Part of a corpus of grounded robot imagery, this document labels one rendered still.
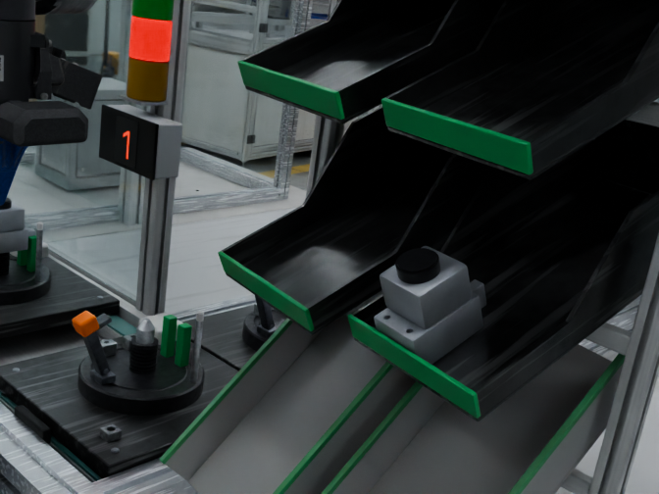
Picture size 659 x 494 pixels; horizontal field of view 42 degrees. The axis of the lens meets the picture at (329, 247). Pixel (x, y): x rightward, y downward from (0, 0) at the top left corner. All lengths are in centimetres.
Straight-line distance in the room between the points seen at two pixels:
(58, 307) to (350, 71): 65
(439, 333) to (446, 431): 15
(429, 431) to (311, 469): 10
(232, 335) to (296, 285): 46
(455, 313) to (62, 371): 56
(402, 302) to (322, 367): 22
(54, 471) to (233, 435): 18
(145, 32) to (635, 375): 71
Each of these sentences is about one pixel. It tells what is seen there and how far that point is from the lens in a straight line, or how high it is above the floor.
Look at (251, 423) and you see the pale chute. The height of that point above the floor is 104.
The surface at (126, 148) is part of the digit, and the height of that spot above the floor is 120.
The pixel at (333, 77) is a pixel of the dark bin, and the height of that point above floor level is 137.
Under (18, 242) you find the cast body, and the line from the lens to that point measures 124.
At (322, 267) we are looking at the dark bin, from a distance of 71.
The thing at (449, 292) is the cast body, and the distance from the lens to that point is 59.
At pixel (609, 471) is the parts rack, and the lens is 68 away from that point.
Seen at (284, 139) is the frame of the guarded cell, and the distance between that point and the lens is 222.
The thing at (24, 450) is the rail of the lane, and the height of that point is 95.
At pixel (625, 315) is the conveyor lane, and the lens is 166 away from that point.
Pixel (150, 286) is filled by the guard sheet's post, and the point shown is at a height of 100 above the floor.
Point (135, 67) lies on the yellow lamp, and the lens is 111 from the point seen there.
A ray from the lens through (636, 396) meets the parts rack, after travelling 64.
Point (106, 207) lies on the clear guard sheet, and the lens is 129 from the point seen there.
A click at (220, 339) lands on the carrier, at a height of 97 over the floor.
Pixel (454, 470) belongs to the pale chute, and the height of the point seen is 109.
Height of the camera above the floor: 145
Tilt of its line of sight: 18 degrees down
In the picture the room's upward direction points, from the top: 8 degrees clockwise
